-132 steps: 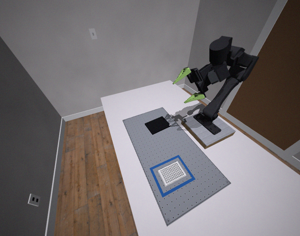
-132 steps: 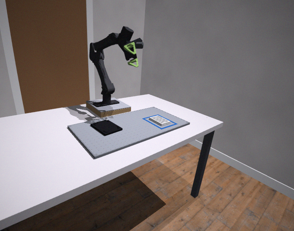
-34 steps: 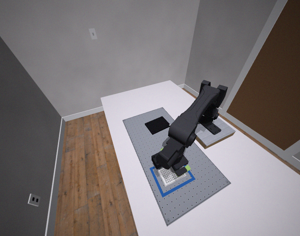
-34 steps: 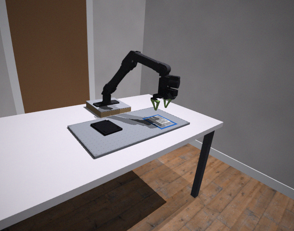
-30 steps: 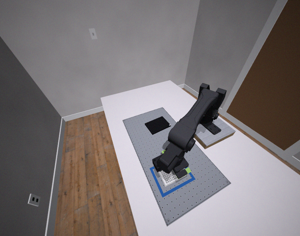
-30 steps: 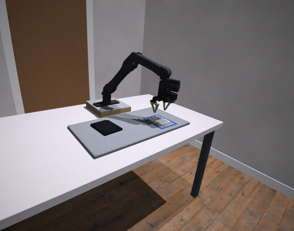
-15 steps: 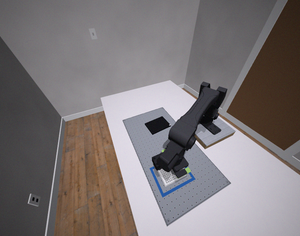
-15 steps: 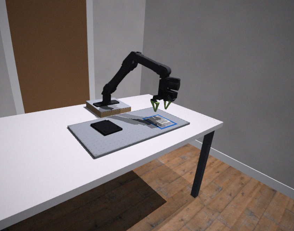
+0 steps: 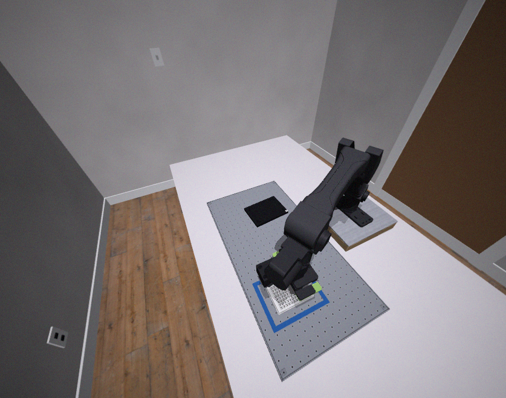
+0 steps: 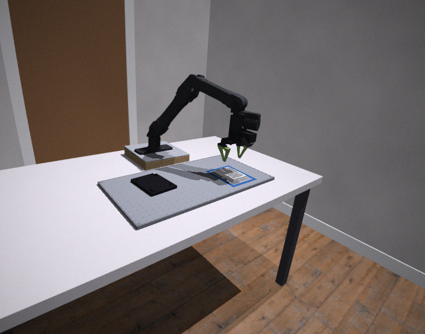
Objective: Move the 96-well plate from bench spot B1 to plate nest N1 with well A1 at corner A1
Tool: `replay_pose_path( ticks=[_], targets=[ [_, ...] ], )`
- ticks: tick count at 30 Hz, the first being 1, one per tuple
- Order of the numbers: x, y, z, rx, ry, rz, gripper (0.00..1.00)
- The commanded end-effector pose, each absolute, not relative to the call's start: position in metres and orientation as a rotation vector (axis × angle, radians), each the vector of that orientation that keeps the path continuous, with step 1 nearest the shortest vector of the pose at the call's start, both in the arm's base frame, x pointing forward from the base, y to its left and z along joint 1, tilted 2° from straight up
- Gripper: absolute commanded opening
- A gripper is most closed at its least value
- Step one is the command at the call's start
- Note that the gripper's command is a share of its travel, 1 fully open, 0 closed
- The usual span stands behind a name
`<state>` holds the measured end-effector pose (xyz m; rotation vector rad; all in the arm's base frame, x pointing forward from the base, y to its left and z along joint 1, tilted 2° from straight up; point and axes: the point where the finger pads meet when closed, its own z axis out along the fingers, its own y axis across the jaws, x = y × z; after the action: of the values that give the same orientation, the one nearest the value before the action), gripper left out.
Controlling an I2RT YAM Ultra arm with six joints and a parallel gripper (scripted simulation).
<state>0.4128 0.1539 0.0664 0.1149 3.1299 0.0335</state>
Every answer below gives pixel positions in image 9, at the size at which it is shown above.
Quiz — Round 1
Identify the blue tape outline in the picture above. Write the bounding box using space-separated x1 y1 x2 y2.
253 281 329 333

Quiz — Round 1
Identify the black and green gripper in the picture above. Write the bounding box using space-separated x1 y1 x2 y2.
290 261 322 301

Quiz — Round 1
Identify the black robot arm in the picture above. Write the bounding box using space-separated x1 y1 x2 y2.
256 138 384 290

